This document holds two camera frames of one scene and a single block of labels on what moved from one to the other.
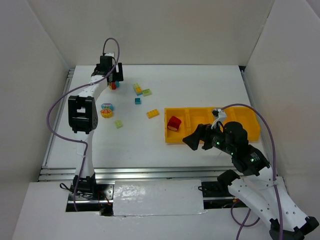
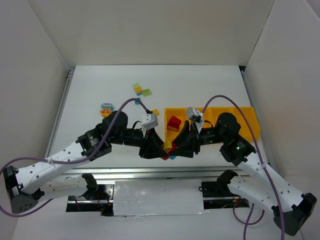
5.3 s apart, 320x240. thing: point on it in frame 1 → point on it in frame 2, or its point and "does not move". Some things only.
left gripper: x=116 y=75 → x=142 y=144
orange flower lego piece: x=106 y=113 does not move
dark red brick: x=113 y=85 → x=170 y=147
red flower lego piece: x=174 y=123 does not move
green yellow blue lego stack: x=138 y=90 does not move
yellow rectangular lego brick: x=153 y=113 does not move
